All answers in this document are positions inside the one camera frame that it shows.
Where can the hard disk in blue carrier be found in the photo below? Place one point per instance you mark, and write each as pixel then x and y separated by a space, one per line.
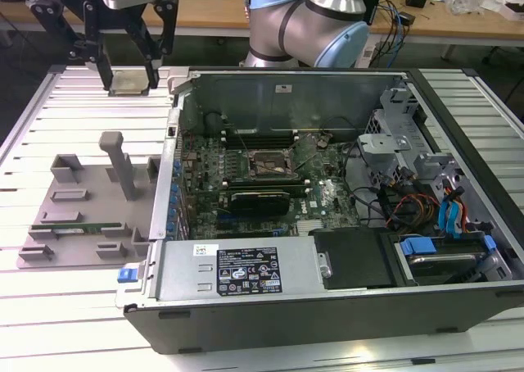
pixel 417 247

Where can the black plastic shroud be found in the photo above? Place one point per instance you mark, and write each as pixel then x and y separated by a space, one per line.
pixel 356 257

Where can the green motherboard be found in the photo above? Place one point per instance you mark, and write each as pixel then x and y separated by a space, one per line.
pixel 319 200

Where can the grey plastic parts rack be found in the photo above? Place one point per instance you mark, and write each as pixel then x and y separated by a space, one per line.
pixel 102 208

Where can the silver power supply with label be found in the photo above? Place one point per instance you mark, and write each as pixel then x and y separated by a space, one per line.
pixel 184 273

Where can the round coin battery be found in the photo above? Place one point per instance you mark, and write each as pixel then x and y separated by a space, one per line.
pixel 323 142

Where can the open black PC case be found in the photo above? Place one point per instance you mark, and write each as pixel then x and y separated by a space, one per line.
pixel 286 323

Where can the clear plastic bags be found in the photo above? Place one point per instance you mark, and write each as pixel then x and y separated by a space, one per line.
pixel 471 1

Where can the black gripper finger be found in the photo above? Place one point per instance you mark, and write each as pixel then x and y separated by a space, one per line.
pixel 91 24
pixel 168 24

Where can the black RAM slots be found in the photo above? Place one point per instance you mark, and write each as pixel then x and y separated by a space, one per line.
pixel 262 139
pixel 262 185

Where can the wooden desk white legs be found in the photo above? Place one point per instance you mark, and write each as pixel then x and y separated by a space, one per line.
pixel 450 24

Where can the CPU socket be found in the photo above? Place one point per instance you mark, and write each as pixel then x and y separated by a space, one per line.
pixel 266 159

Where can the small silver heatsink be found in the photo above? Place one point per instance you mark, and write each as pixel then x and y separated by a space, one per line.
pixel 309 227

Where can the green RAM stick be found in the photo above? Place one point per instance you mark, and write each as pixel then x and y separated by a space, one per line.
pixel 94 226

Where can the black graphics card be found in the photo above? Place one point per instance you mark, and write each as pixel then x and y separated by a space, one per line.
pixel 262 203

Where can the blue case latch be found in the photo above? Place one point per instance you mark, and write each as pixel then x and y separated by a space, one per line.
pixel 126 275

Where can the grey metal drive cage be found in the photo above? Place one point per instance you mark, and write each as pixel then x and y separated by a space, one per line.
pixel 380 146

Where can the thin metal locking lever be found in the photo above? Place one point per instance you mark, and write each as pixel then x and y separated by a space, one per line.
pixel 272 168
pixel 242 140

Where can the silver square CPU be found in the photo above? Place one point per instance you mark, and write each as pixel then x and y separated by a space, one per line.
pixel 129 83

